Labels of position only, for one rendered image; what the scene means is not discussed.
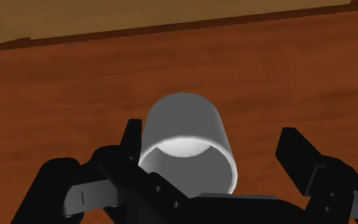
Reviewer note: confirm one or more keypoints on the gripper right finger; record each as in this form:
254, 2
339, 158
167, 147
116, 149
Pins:
318, 173

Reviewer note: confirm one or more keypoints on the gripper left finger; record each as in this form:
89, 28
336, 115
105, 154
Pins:
119, 173

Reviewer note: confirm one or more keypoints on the grey cylindrical cup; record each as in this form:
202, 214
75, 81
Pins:
191, 136

